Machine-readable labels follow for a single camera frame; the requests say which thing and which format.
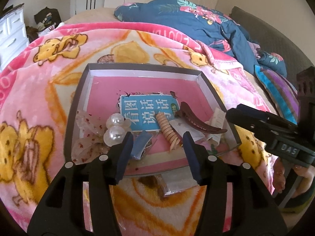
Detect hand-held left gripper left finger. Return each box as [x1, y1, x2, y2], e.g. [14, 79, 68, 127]
[27, 131, 134, 236]

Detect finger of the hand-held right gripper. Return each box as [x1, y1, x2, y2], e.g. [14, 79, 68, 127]
[226, 109, 296, 141]
[235, 104, 299, 135]

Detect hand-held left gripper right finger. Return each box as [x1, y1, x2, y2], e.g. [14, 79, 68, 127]
[183, 131, 288, 236]

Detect small blue hair clip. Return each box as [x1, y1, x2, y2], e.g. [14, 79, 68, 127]
[132, 130, 154, 160]

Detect pearl hair clip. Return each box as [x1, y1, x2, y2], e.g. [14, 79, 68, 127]
[102, 113, 132, 150]

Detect white card packet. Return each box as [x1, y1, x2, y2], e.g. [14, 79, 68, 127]
[176, 122, 209, 138]

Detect brown claw hair clip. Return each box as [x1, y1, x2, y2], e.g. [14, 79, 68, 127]
[175, 101, 228, 136]

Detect beige spiral hair tie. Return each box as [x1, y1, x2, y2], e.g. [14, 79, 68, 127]
[156, 112, 180, 153]

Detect grey shallow cardboard box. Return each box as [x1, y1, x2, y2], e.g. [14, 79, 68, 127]
[63, 63, 242, 177]

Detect striped pillow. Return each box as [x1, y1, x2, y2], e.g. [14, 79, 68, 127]
[254, 65, 299, 126]

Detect white earring card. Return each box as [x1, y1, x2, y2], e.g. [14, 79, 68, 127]
[157, 172, 206, 197]

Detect lace bow hair clip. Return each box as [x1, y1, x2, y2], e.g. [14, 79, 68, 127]
[71, 111, 111, 164]

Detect person's bare foot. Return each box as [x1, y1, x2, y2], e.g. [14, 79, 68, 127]
[272, 157, 308, 195]

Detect green yellow slipper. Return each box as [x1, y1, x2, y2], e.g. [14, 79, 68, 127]
[273, 187, 315, 213]

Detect grey headboard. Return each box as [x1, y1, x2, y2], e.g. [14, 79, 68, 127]
[229, 6, 315, 84]

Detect blue floral quilt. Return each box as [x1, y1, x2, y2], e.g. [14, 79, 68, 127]
[114, 0, 287, 78]

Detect pink bear printed blanket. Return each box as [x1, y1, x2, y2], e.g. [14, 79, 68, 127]
[0, 22, 278, 236]

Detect black bag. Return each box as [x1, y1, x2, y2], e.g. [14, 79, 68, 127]
[33, 7, 62, 29]

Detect white drawer dresser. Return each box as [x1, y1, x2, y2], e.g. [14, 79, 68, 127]
[0, 4, 30, 64]

